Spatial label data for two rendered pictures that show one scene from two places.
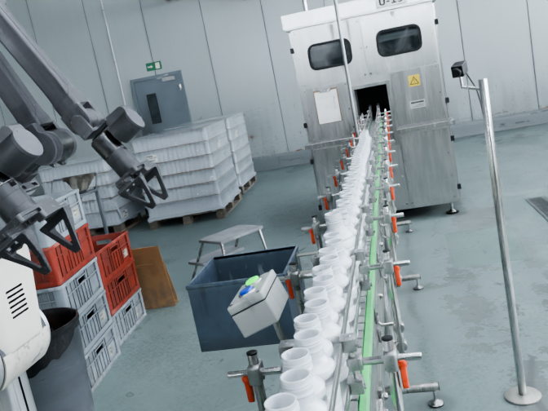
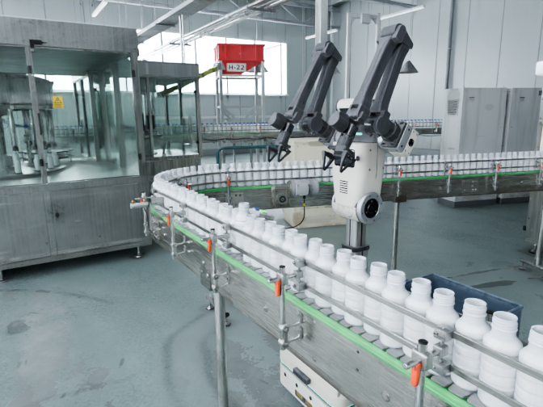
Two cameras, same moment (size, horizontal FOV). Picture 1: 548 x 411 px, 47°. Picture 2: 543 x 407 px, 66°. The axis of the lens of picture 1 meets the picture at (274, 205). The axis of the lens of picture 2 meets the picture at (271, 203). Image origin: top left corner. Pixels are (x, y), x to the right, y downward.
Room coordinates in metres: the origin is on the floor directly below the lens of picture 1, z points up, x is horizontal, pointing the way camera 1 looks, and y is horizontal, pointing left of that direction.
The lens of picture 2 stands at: (2.49, -1.05, 1.50)
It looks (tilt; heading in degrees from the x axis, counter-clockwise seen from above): 12 degrees down; 136
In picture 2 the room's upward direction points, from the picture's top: 1 degrees counter-clockwise
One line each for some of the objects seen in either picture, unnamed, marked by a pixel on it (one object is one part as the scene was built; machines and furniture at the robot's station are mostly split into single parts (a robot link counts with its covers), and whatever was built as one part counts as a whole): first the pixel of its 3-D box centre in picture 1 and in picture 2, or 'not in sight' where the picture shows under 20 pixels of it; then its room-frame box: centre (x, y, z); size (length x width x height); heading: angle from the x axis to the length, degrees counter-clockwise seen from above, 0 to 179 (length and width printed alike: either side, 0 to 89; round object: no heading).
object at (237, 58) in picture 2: not in sight; (240, 121); (-3.98, 4.31, 1.40); 0.92 x 0.72 x 2.80; 60
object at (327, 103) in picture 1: (327, 105); not in sight; (6.00, -0.67, 1.22); 0.23 x 0.03 x 0.32; 78
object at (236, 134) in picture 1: (213, 156); not in sight; (10.10, 0.80, 0.59); 1.25 x 1.03 x 1.17; 169
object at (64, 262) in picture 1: (42, 257); not in sight; (3.65, 1.39, 0.78); 0.61 x 0.41 x 0.22; 175
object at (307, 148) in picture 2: not in sight; (324, 180); (-1.21, 3.53, 0.59); 1.10 x 0.62 x 1.18; 60
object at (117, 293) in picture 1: (97, 289); not in sight; (4.35, 1.34, 0.33); 0.61 x 0.41 x 0.22; 171
